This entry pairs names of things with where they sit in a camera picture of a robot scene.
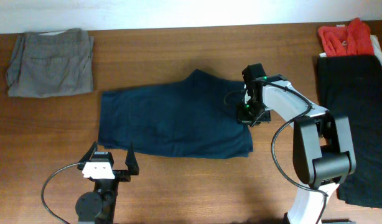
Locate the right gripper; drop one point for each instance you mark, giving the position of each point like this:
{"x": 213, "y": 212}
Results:
{"x": 251, "y": 117}

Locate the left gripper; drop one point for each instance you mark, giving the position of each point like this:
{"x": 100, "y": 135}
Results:
{"x": 122, "y": 177}

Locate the navy blue shorts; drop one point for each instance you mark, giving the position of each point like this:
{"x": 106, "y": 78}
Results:
{"x": 195, "y": 117}

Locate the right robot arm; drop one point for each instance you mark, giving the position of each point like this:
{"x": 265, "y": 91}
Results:
{"x": 322, "y": 147}

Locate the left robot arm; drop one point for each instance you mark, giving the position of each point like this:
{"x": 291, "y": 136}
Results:
{"x": 98, "y": 206}

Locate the black garment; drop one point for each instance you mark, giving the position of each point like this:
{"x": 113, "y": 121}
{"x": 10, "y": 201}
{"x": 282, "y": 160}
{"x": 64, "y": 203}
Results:
{"x": 352, "y": 86}

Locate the folded grey shorts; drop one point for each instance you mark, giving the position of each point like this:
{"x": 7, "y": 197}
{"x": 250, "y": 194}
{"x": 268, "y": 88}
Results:
{"x": 51, "y": 64}

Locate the red garment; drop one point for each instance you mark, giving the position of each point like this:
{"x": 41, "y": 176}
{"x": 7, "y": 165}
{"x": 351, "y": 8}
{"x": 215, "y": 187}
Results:
{"x": 355, "y": 28}

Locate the white garment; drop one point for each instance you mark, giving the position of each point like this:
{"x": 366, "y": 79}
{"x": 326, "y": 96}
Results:
{"x": 380, "y": 51}

